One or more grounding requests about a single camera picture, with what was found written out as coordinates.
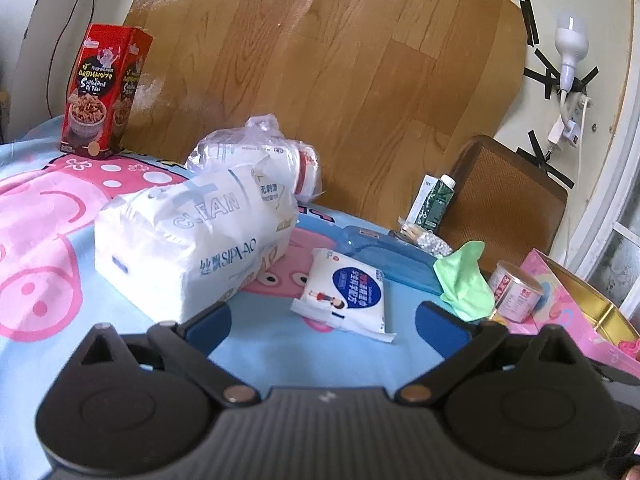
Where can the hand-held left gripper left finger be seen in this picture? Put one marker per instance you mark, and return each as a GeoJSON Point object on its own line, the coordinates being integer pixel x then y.
{"type": "Point", "coordinates": [210, 327]}

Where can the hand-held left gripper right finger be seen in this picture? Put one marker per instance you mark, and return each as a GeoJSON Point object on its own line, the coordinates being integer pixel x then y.
{"type": "Point", "coordinates": [440, 327]}

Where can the green cloth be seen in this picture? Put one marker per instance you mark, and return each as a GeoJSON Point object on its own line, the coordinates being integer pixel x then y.
{"type": "Point", "coordinates": [460, 280]}

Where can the tin can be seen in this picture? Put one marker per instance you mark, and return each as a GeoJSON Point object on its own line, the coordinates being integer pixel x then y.
{"type": "Point", "coordinates": [515, 292]}

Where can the blue plastic case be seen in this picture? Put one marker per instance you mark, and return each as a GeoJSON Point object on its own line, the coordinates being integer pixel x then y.
{"type": "Point", "coordinates": [390, 260]}

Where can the large white tissue pack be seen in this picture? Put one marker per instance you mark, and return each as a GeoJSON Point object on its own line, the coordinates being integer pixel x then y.
{"type": "Point", "coordinates": [175, 240]}

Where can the small white wipes pack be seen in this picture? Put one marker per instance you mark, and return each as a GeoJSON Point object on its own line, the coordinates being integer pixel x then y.
{"type": "Point", "coordinates": [345, 290]}

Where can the printed cartoon blanket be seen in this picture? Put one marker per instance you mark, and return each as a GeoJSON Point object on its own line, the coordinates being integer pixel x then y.
{"type": "Point", "coordinates": [310, 360]}

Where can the green patterned carton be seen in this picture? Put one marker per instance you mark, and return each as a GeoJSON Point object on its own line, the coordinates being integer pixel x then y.
{"type": "Point", "coordinates": [436, 205]}

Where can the pink box with gold inside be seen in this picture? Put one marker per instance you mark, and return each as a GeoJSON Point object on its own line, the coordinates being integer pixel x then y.
{"type": "Point", "coordinates": [565, 320]}

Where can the small white box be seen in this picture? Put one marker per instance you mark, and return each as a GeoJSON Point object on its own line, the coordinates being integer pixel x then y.
{"type": "Point", "coordinates": [419, 200]}

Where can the clear bag of tissue packs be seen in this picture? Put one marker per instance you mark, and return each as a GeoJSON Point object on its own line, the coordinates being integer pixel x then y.
{"type": "Point", "coordinates": [280, 155]}

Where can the white power strip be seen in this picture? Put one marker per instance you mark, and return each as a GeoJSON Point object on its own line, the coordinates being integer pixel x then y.
{"type": "Point", "coordinates": [562, 130]}

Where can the red snack box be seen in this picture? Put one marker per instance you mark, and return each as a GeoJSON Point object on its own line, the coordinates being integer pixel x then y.
{"type": "Point", "coordinates": [90, 100]}

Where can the wood pattern board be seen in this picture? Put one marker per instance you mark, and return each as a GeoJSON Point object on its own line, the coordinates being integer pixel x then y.
{"type": "Point", "coordinates": [350, 85]}

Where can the white light bulb lamp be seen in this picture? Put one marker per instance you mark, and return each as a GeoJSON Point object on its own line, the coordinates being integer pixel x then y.
{"type": "Point", "coordinates": [570, 40]}

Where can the black tape strips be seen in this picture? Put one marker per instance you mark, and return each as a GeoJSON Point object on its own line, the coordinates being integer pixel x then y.
{"type": "Point", "coordinates": [530, 20]}

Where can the white window frame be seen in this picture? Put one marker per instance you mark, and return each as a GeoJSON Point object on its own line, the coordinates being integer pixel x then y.
{"type": "Point", "coordinates": [620, 260]}

